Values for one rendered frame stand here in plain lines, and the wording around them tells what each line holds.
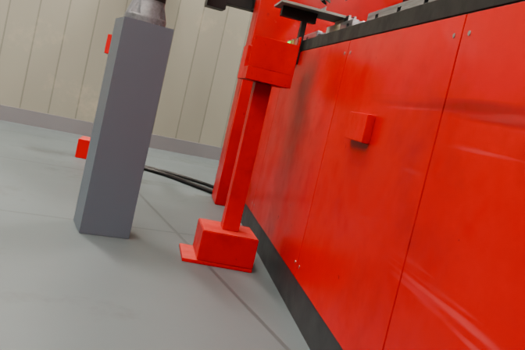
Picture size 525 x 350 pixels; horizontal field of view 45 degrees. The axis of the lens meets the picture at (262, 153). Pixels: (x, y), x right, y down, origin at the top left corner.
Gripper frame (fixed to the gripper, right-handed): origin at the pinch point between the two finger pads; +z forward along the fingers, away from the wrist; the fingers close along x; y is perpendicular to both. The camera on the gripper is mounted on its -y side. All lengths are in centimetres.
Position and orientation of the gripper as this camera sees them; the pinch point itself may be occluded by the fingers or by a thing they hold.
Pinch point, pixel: (325, 1)
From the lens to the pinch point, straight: 263.7
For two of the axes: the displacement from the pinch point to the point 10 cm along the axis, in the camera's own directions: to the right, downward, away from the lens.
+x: -1.5, -1.1, 9.8
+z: 4.4, 8.8, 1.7
